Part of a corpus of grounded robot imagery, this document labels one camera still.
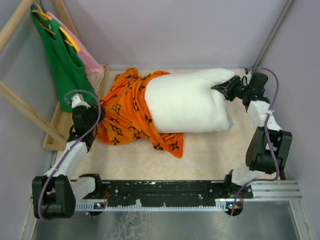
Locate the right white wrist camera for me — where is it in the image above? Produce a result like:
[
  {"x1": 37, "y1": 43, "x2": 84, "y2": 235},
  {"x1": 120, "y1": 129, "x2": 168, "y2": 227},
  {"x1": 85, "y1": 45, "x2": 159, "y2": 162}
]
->
[{"x1": 244, "y1": 67, "x2": 255, "y2": 77}]

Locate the pink shirt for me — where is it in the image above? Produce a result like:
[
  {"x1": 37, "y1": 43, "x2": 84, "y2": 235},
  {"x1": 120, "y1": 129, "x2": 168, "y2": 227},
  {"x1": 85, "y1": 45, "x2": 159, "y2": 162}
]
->
[{"x1": 46, "y1": 11, "x2": 104, "y2": 95}]

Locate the yellow clothes hanger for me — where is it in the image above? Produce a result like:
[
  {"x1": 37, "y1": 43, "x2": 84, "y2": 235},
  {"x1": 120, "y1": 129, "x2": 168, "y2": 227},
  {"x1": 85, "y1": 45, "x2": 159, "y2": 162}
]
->
[{"x1": 31, "y1": 0, "x2": 81, "y2": 53}]

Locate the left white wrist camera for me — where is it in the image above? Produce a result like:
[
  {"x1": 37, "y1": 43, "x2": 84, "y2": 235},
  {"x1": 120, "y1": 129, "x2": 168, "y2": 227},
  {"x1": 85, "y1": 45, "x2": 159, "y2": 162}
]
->
[{"x1": 69, "y1": 93, "x2": 89, "y2": 109}]

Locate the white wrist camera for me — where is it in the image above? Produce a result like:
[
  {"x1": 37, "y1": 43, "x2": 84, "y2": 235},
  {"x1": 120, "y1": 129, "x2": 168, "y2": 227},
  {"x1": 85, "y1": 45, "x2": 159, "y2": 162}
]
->
[
  {"x1": 69, "y1": 93, "x2": 89, "y2": 109},
  {"x1": 244, "y1": 67, "x2": 255, "y2": 77}
]

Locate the teal clothes hanger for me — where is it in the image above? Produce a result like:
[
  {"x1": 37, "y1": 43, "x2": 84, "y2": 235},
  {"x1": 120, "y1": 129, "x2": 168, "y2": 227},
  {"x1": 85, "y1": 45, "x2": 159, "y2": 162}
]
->
[{"x1": 30, "y1": 0, "x2": 48, "y2": 13}]

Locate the green tank top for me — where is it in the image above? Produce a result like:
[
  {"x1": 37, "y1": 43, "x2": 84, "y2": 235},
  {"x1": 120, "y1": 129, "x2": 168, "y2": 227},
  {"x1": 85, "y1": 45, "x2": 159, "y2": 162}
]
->
[{"x1": 30, "y1": 11, "x2": 96, "y2": 112}]

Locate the orange patterned pillowcase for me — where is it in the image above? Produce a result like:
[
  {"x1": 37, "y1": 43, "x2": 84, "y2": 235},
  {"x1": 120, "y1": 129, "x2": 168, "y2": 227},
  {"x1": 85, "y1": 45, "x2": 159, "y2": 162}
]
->
[{"x1": 97, "y1": 67, "x2": 184, "y2": 158}]

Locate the wooden clothes rack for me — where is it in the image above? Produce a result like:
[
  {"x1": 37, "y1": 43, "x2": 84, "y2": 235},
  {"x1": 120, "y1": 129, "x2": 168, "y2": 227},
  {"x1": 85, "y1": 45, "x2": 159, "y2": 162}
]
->
[{"x1": 0, "y1": 0, "x2": 110, "y2": 151}]

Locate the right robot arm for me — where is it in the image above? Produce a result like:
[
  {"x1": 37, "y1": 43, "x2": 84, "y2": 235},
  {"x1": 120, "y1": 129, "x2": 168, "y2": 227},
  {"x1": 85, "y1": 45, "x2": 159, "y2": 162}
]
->
[{"x1": 213, "y1": 72, "x2": 293, "y2": 198}]

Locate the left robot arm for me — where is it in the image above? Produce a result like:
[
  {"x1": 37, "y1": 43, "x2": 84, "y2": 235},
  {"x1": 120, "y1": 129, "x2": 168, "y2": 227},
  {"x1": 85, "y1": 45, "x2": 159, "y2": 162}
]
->
[{"x1": 31, "y1": 103, "x2": 105, "y2": 220}]

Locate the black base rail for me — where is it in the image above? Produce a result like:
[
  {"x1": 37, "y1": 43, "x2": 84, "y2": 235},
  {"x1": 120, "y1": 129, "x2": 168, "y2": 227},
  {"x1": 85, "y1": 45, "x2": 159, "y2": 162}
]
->
[{"x1": 32, "y1": 178, "x2": 302, "y2": 216}]

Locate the white pillow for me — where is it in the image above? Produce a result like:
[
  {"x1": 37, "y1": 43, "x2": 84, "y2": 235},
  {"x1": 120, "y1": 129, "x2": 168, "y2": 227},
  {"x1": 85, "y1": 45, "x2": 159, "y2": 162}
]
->
[{"x1": 144, "y1": 68, "x2": 236, "y2": 134}]

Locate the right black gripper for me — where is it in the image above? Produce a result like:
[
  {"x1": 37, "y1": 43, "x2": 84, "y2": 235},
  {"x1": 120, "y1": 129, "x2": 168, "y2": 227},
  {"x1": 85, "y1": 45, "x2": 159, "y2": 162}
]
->
[{"x1": 212, "y1": 75, "x2": 252, "y2": 102}]

